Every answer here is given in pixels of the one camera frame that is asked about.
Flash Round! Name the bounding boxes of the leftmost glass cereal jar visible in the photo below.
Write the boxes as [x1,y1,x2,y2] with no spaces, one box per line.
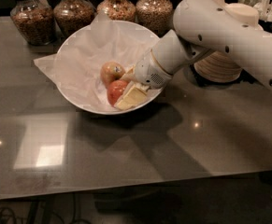
[10,0,55,46]

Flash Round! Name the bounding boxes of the white bowl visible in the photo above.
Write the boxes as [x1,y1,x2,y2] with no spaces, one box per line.
[56,19,164,116]

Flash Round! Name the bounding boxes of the yellow-green apple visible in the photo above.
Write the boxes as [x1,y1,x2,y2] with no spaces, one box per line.
[100,62,125,88]

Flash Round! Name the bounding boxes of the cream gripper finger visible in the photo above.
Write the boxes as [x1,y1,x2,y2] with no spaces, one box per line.
[114,81,150,110]
[121,65,136,82]

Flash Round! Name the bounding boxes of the glass cereal jar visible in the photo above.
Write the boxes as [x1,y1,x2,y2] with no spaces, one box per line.
[53,0,95,37]
[136,0,173,36]
[97,0,136,22]
[10,0,55,46]

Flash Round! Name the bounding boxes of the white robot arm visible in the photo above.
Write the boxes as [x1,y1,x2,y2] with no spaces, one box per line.
[122,0,272,91]

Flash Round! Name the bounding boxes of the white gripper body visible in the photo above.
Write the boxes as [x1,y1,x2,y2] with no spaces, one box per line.
[134,50,173,89]

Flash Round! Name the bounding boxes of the black mat under bowls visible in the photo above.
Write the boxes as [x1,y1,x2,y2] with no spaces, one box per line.
[190,64,258,87]

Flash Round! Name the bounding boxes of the red apple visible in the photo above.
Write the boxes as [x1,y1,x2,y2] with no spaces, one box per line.
[107,80,128,105]

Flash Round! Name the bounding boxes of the black cables under table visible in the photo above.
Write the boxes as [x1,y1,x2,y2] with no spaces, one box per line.
[0,193,93,224]

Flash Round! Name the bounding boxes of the white tissue paper liner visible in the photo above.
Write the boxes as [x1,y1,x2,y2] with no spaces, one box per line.
[33,10,162,112]

